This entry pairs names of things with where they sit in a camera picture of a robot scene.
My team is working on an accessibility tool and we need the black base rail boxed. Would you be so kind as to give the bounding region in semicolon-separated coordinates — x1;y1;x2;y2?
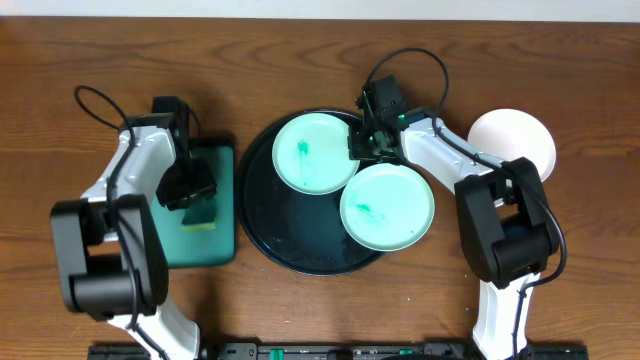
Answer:
87;342;589;360

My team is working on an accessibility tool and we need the rectangular black water tray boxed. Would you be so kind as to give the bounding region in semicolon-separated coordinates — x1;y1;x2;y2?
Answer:
151;137;236;269

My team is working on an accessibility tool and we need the teal plate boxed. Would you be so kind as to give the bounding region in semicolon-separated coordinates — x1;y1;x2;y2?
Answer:
339;163;435;252
272;112;360;195

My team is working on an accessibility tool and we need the round black serving tray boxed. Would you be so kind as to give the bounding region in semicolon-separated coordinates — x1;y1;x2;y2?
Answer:
235;110;384;276

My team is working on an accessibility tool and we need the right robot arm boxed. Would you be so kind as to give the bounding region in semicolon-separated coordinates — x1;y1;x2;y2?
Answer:
348;108;567;359

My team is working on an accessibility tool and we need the green yellow sponge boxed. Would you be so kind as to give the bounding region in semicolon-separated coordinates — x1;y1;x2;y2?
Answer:
182;198;217;231

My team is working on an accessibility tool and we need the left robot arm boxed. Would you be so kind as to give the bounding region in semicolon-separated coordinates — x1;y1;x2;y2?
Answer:
50;110;216;359

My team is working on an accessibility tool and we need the white round plate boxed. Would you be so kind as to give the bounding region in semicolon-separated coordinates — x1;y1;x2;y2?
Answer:
467;108;557;182

